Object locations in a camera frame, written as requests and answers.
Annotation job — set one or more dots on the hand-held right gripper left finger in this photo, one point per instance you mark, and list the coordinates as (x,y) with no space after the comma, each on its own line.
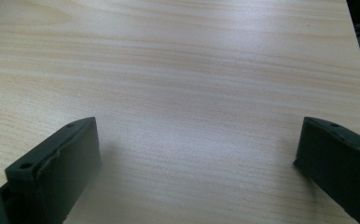
(60,168)

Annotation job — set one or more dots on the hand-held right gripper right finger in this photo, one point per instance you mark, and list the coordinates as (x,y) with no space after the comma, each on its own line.
(339,161)

